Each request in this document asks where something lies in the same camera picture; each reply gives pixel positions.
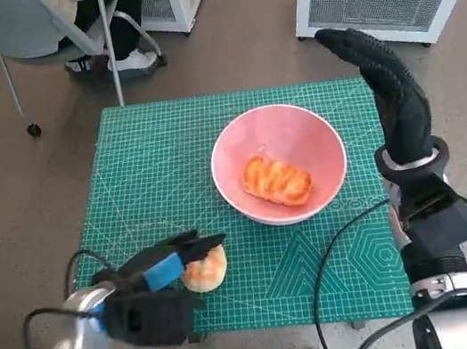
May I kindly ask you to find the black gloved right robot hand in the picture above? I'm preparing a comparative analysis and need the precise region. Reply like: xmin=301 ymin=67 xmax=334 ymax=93
xmin=314 ymin=13 xmax=439 ymax=177

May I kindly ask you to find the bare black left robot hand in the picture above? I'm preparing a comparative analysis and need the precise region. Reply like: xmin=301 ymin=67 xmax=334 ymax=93
xmin=86 ymin=224 xmax=234 ymax=304

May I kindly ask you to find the round bread bun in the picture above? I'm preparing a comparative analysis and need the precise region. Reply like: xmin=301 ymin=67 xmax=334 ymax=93
xmin=176 ymin=243 xmax=233 ymax=296

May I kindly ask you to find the pink bowl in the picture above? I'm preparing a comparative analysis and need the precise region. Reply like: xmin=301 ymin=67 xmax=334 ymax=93
xmin=201 ymin=93 xmax=358 ymax=237

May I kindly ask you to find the long braided bread loaf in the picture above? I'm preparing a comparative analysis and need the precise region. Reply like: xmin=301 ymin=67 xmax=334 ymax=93
xmin=238 ymin=147 xmax=316 ymax=215

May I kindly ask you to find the green cutting mat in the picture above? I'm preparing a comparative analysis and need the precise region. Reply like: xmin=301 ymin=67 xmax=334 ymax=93
xmin=45 ymin=61 xmax=417 ymax=349

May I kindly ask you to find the person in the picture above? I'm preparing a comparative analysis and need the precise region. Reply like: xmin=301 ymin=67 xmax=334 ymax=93
xmin=44 ymin=0 xmax=168 ymax=86

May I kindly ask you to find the grey chair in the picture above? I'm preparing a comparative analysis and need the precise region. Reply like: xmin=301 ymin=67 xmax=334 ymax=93
xmin=0 ymin=0 xmax=176 ymax=143

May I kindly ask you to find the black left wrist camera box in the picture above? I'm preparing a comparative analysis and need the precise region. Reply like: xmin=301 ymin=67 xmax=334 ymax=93
xmin=99 ymin=277 xmax=214 ymax=349

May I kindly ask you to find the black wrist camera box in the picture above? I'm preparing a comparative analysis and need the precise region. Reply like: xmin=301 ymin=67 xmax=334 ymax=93
xmin=99 ymin=277 xmax=214 ymax=349
xmin=392 ymin=167 xmax=467 ymax=263

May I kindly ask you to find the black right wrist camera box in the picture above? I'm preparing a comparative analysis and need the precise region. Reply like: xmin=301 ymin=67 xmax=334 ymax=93
xmin=392 ymin=167 xmax=467 ymax=263

